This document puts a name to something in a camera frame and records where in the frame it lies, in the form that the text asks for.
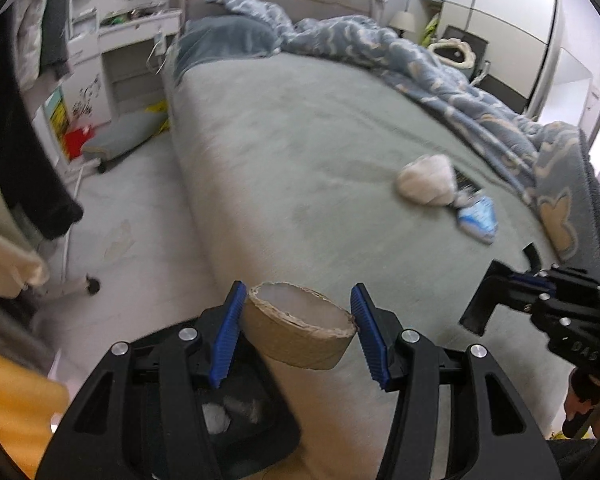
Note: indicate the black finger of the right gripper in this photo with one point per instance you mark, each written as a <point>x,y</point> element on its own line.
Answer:
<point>500,286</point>

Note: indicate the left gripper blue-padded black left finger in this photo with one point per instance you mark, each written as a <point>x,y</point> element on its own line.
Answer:
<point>97,437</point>

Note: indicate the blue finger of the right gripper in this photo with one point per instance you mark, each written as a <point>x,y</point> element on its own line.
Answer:
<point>530,279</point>

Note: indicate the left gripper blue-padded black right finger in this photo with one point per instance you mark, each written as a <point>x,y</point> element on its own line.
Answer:
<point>493,435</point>

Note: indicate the white sock ball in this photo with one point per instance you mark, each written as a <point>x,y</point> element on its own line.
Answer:
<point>216,418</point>
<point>429,180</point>

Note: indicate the brown cardboard tube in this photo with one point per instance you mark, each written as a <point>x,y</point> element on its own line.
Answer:
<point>296,325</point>

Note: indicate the dark green trash bin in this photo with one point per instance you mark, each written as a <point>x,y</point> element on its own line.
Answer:
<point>263,430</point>

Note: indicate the person's right hand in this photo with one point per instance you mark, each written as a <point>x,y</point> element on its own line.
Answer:
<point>573,406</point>

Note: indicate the blue white tissue packet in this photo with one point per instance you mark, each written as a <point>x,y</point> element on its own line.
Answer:
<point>479,220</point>

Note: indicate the blue cloud-pattern blanket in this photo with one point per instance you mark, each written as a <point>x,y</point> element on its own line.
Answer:
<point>547,166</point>

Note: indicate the orange cloth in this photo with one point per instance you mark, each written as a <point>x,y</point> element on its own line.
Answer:
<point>28,402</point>

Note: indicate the white rolling rack base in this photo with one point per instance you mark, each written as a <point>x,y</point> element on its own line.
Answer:
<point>87,284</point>

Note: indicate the beige hanging garment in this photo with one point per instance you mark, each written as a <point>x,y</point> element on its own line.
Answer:
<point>21,266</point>

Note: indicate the white pet bed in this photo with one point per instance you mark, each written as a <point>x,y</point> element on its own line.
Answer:
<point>454,52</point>

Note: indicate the black hanging garment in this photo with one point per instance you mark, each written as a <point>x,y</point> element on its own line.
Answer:
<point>28,181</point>

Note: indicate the white bedside lamp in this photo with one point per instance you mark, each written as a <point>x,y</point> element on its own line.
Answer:
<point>404,24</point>

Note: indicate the red box on floor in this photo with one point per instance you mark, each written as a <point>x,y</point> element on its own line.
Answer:
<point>75,139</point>

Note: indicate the grey-blue pillow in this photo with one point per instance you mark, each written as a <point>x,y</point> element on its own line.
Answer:
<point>223,37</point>

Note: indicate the white vanity desk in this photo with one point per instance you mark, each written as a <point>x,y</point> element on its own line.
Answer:
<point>116,50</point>

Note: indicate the white wardrobe with black frame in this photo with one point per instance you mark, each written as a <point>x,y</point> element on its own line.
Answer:
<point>522,42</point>

